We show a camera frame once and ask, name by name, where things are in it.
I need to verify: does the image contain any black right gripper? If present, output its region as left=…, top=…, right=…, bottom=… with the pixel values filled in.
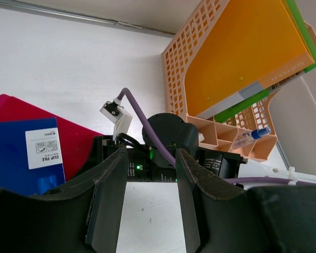
left=73, top=135, right=129, bottom=179

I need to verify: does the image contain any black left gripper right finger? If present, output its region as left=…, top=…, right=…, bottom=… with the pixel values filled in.
left=176, top=149, right=316, bottom=252

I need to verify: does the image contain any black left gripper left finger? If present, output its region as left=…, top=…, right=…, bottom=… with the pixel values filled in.
left=0, top=149, right=129, bottom=252

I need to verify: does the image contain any red folder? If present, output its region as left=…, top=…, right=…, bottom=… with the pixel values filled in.
left=0, top=94, right=101, bottom=180

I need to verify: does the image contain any blue folder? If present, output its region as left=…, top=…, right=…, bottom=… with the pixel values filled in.
left=0, top=118, right=66, bottom=196

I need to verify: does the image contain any white grey eraser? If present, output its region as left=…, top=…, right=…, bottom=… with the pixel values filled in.
left=198, top=133, right=205, bottom=142

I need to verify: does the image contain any blue capped pen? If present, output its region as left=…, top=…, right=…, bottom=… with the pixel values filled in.
left=231, top=127, right=271, bottom=150

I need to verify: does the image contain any peach plastic desk organizer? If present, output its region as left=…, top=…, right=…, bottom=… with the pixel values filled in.
left=161, top=0, right=316, bottom=163

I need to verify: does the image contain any green clip file folder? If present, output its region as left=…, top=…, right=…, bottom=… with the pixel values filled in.
left=213, top=1, right=316, bottom=123

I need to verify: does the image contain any orange folder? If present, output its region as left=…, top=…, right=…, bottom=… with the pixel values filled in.
left=184, top=1, right=313, bottom=119

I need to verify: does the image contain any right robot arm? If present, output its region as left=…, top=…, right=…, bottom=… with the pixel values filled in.
left=76, top=113, right=246, bottom=182

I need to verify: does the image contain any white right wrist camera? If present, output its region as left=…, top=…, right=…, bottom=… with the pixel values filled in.
left=100, top=98, right=133, bottom=141

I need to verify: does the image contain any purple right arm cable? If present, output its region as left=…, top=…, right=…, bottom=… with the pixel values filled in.
left=120, top=87, right=316, bottom=187

